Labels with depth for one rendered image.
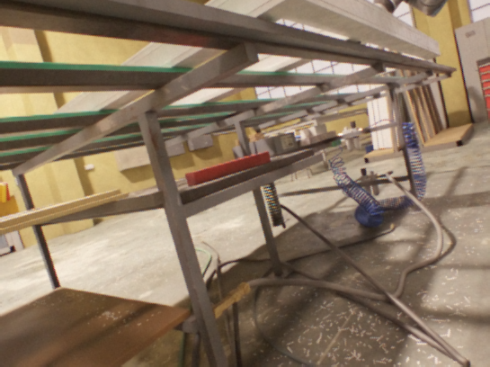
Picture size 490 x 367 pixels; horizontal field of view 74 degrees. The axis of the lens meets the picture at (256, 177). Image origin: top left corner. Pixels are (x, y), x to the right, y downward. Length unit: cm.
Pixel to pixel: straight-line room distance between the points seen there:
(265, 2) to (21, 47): 694
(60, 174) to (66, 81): 630
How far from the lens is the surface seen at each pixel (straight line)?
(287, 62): 104
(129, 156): 779
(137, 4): 43
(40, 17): 41
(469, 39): 825
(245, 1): 64
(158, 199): 80
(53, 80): 63
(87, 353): 93
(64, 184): 691
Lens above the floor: 65
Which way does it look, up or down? 5 degrees down
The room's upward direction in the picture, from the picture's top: 15 degrees counter-clockwise
